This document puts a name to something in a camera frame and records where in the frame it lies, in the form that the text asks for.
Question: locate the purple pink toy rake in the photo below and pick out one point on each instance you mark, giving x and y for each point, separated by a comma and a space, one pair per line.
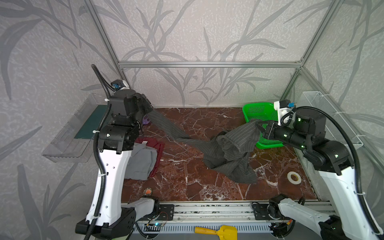
146, 120

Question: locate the white wire mesh basket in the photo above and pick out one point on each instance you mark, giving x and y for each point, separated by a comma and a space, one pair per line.
317, 100

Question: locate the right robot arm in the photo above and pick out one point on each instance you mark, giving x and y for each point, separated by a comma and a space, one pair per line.
327, 146

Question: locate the yellow toy shovel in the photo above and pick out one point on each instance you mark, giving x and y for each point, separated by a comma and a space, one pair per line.
224, 233

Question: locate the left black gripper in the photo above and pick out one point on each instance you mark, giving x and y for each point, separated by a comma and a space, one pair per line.
145, 106

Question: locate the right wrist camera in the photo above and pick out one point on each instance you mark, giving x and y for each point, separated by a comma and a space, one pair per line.
285, 110

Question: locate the white tape roll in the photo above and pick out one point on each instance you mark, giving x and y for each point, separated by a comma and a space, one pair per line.
294, 178

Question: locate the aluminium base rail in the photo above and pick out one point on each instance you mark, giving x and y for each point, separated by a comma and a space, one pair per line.
212, 212

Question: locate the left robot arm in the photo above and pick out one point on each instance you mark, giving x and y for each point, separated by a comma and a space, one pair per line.
114, 142

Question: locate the light grey folded shirt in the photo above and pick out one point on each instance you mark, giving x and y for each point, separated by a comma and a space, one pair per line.
141, 162

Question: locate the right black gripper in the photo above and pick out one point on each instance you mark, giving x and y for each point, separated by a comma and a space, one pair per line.
269, 130

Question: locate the green plastic basket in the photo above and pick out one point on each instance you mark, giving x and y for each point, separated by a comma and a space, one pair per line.
262, 111

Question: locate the small round orange lid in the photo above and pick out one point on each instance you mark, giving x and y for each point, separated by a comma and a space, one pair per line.
148, 192

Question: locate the clear plastic wall bin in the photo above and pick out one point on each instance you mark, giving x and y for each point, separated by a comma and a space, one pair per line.
74, 143

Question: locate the dark grey striped shirt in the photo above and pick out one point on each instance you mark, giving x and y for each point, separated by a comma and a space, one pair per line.
227, 153

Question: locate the maroon folded shirt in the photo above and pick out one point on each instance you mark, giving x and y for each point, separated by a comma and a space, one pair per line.
158, 146

